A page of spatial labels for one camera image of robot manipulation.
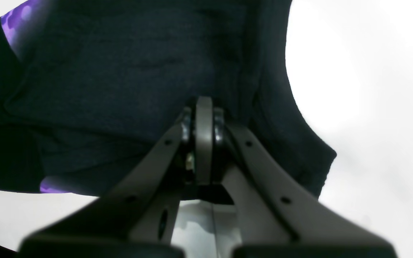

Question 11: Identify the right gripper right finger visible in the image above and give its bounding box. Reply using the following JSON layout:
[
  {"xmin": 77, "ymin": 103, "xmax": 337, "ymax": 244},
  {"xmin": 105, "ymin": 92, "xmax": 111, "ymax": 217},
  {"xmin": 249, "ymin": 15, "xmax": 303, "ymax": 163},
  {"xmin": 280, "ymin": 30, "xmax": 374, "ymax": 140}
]
[{"xmin": 206, "ymin": 98, "xmax": 397, "ymax": 258}]

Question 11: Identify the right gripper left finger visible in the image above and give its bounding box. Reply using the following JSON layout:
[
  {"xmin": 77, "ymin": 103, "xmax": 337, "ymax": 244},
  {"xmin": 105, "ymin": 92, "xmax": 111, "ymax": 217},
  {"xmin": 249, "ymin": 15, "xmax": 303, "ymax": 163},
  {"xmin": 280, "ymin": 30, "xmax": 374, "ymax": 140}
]
[{"xmin": 17, "ymin": 97, "xmax": 207, "ymax": 258}]

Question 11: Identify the black T-shirt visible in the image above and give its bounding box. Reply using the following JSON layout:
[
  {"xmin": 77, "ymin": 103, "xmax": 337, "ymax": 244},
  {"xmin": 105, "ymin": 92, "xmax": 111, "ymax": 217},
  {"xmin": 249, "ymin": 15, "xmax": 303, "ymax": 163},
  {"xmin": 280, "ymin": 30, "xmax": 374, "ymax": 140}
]
[{"xmin": 0, "ymin": 0, "xmax": 336, "ymax": 197}]

